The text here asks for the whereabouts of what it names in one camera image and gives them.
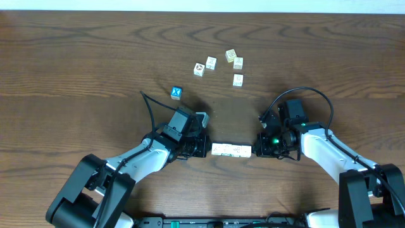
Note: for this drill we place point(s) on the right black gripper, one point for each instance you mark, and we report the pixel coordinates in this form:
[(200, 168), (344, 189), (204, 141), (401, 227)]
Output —
[(264, 151)]

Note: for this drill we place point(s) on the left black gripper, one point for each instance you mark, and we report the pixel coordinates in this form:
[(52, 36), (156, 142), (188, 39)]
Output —
[(205, 146)]

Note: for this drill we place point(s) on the plain small wooden block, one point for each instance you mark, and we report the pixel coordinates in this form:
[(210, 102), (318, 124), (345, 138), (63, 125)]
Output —
[(217, 149)]

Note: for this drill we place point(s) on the green-edged wooden block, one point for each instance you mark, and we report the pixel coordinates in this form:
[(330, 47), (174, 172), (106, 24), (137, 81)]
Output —
[(235, 151), (226, 150)]

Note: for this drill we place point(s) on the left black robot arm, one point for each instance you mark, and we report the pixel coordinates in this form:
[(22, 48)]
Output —
[(97, 191)]

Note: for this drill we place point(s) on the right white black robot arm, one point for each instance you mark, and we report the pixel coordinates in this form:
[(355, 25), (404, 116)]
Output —
[(370, 195)]

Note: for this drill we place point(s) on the blue X wooden block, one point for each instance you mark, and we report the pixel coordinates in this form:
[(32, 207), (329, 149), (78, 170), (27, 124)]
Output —
[(176, 93)]

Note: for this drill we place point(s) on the wooden block with red circle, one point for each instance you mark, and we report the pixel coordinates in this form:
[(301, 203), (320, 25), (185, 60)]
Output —
[(199, 69)]

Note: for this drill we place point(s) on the wooden block with X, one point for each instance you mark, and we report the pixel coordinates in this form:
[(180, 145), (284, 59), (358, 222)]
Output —
[(211, 63)]

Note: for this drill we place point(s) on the wooden block beside yellow one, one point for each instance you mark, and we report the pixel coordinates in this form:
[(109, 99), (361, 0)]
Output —
[(238, 63)]

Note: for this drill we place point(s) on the yellow-edged wooden block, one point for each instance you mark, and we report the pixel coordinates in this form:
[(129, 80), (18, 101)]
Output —
[(230, 55)]

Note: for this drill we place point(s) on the wooden block with ring picture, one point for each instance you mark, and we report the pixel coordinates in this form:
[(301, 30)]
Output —
[(238, 80)]

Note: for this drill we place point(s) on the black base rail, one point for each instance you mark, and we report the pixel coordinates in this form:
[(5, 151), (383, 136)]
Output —
[(225, 222)]

